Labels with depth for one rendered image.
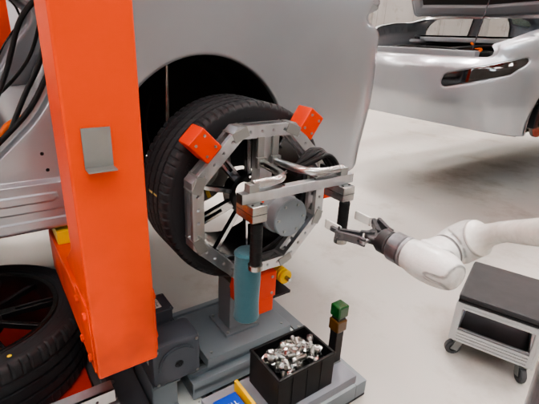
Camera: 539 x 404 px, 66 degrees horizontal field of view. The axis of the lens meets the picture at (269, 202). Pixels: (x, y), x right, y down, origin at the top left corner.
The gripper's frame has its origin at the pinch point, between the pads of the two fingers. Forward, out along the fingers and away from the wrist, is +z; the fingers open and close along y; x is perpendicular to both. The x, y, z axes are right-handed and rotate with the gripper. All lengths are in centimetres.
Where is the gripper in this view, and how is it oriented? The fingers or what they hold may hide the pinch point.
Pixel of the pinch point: (342, 220)
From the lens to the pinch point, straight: 137.7
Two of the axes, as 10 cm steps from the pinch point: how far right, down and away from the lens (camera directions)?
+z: -5.7, -3.3, 7.5
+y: 8.2, -1.8, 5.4
